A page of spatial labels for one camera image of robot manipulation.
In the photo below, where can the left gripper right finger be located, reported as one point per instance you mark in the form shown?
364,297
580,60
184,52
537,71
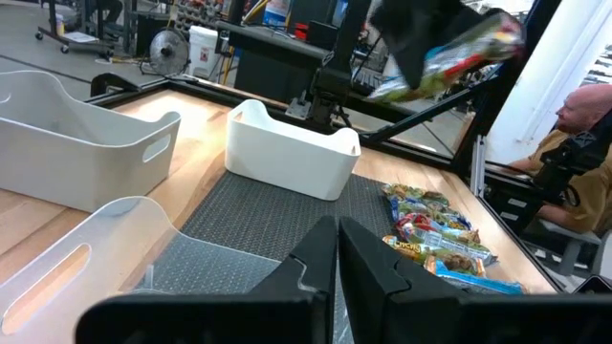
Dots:
368,272

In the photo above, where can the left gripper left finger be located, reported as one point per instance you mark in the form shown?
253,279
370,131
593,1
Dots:
315,258

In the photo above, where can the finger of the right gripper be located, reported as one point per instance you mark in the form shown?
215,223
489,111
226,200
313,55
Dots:
413,52

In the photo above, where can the green brown wrapper granola bar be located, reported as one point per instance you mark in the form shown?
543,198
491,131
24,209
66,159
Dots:
454,62

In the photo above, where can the green orange wrapper granola bar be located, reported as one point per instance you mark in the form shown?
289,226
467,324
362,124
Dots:
430,248

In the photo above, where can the red green wrapper granola bar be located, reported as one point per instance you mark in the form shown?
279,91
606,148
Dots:
435,229

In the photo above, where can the red banded wrapper granola bar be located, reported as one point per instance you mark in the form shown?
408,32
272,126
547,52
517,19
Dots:
430,212

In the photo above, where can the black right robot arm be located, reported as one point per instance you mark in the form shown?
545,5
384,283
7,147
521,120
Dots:
351,38

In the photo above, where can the blue wrapper granola bar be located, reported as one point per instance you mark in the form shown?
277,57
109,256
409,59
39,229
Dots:
483,282

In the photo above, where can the dark woven table mat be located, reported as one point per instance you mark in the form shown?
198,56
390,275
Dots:
268,215

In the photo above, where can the white plastic bin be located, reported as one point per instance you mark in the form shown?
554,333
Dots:
287,157

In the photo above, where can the red box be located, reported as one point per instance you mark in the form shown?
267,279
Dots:
301,31

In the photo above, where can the black cabinet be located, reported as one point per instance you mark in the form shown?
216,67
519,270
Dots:
272,67

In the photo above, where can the blue box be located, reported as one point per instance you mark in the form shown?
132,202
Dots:
276,12

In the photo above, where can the person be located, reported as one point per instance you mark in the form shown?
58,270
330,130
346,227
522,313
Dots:
583,110

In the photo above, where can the black articulated device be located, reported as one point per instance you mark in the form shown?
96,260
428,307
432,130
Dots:
574,153

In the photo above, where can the clear plastic bin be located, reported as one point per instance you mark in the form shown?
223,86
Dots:
119,224

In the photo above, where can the grey bench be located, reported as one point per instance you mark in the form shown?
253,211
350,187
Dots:
569,239

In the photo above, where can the white bucket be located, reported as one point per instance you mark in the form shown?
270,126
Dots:
203,52

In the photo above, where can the small parts shelf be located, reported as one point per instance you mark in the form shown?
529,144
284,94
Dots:
196,14

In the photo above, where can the round metal fan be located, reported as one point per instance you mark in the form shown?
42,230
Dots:
168,51

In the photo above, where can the grey plastic bin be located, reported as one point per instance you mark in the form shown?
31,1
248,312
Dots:
72,167

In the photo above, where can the wheeled metal cart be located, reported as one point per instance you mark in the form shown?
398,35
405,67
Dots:
76,43

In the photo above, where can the black aluminium table frame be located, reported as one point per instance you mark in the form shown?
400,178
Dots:
497,105

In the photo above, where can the black frame bracket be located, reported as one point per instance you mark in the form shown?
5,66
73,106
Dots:
112,81

